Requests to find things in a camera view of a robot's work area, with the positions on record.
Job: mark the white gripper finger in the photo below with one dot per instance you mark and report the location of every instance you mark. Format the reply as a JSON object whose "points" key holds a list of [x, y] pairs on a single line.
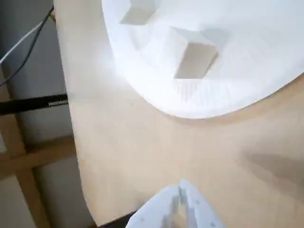
{"points": [[202, 213], [156, 209]]}

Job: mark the white cube block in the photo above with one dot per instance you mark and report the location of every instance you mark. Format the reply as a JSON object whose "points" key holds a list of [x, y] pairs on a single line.
{"points": [[194, 59], [137, 15]]}

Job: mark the black round pot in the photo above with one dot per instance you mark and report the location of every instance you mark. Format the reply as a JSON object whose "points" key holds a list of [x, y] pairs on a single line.
{"points": [[114, 225]]}

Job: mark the white paper plate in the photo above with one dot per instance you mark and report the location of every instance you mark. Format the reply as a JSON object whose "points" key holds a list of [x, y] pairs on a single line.
{"points": [[249, 71]]}

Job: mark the black tripod leg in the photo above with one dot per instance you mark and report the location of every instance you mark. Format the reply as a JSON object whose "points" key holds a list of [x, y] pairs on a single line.
{"points": [[28, 104]]}

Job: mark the light wooden frame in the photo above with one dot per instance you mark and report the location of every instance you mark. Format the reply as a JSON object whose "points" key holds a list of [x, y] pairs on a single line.
{"points": [[23, 161]]}

